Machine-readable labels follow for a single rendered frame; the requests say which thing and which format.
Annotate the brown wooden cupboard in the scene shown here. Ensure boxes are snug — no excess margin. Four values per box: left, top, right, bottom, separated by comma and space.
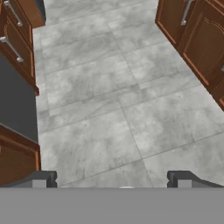
0, 124, 42, 187

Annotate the dark grey appliance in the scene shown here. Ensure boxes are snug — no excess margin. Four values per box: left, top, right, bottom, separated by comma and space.
0, 53, 39, 144

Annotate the brown wooden cupboard door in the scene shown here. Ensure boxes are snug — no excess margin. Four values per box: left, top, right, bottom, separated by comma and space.
155, 0, 202, 49

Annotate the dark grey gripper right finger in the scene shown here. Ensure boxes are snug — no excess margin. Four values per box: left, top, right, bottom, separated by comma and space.
166, 171, 224, 189

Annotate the brown arched cupboard door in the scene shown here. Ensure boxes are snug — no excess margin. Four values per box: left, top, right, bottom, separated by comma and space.
178, 0, 224, 94

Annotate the brown wooden cupboard end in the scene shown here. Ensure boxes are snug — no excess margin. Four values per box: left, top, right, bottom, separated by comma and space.
17, 0, 47, 29

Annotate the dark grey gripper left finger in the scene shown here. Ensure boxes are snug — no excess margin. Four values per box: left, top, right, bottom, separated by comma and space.
10, 171, 59, 189

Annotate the silver bar handle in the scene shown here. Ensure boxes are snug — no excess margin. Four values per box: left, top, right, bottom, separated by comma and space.
0, 36, 25, 64
180, 0, 195, 26
3, 0, 24, 28

